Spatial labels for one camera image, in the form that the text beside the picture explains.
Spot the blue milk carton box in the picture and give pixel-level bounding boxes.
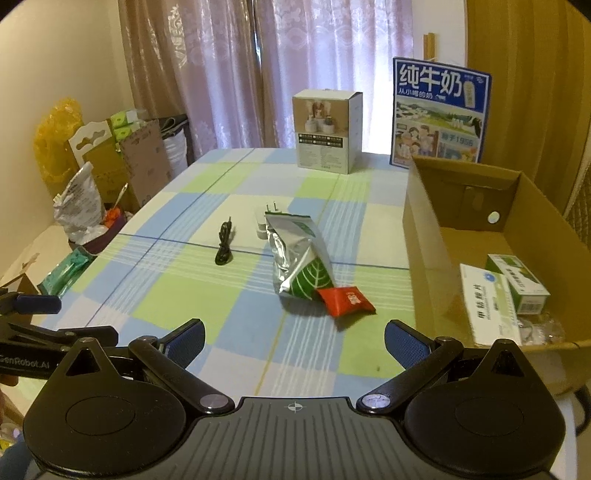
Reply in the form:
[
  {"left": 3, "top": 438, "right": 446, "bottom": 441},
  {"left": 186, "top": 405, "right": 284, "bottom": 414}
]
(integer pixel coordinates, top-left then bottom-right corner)
[{"left": 390, "top": 57, "right": 492, "bottom": 168}]

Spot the pink sheer curtain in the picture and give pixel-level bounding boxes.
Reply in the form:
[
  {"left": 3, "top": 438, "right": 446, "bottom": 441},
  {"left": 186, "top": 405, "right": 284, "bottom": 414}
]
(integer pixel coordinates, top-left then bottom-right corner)
[{"left": 118, "top": 1, "right": 413, "bottom": 156}]

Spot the black audio cable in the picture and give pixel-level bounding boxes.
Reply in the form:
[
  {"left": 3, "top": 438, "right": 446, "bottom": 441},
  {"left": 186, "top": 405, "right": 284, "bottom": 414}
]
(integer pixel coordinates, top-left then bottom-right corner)
[{"left": 213, "top": 217, "right": 236, "bottom": 267}]

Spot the green white medicine box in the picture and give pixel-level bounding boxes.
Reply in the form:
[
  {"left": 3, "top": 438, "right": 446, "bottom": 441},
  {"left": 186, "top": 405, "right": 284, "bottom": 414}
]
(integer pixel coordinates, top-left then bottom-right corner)
[{"left": 486, "top": 254, "right": 551, "bottom": 315}]

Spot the brown cardboard box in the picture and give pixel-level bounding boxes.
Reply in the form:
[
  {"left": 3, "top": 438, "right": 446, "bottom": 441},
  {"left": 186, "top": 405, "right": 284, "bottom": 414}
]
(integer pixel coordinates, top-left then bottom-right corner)
[{"left": 403, "top": 157, "right": 590, "bottom": 395}]

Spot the white product carton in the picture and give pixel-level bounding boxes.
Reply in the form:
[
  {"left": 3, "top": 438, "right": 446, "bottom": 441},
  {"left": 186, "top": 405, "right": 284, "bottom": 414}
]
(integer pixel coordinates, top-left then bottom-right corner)
[{"left": 293, "top": 89, "right": 363, "bottom": 175}]

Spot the red snack packet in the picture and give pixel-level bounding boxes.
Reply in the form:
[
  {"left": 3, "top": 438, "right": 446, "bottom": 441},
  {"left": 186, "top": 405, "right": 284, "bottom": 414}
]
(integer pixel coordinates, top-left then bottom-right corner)
[{"left": 317, "top": 286, "right": 376, "bottom": 318}]

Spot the green packet on floor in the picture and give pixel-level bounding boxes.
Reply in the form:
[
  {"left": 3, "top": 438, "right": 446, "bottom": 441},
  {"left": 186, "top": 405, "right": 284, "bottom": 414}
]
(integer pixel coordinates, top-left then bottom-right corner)
[{"left": 37, "top": 248, "right": 95, "bottom": 297}]

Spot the checked tablecloth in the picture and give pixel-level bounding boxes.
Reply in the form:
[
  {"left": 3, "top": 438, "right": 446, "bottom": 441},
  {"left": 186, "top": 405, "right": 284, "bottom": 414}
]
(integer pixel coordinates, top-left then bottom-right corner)
[{"left": 41, "top": 149, "right": 415, "bottom": 398}]

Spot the yellow plastic bag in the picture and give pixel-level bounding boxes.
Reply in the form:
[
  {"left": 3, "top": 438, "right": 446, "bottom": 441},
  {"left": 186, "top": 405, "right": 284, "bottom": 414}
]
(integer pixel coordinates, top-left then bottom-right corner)
[{"left": 33, "top": 97, "right": 84, "bottom": 198}]

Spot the white flat medicine box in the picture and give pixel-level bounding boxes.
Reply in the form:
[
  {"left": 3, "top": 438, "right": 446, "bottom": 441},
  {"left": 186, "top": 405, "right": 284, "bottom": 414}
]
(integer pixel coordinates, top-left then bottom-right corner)
[{"left": 460, "top": 264, "right": 522, "bottom": 346}]

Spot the silver green leaf foil pouch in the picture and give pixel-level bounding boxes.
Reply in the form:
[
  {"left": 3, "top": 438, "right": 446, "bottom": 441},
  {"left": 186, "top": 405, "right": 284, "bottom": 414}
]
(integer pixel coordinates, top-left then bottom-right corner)
[{"left": 266, "top": 212, "right": 335, "bottom": 301}]

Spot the cardboard pile left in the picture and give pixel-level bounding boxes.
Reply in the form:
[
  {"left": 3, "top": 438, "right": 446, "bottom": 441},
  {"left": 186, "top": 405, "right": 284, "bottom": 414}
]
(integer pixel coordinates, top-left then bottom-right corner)
[{"left": 68, "top": 109, "right": 192, "bottom": 213}]

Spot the crumpled silver plastic bag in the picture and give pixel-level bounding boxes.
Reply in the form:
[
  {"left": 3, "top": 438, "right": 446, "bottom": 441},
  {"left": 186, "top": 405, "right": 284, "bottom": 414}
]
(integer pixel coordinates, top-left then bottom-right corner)
[{"left": 53, "top": 162, "right": 107, "bottom": 245}]

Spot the white power adapter plug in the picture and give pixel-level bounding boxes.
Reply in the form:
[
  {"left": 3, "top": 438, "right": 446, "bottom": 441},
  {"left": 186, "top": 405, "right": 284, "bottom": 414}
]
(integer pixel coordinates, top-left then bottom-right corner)
[{"left": 254, "top": 200, "right": 283, "bottom": 240}]

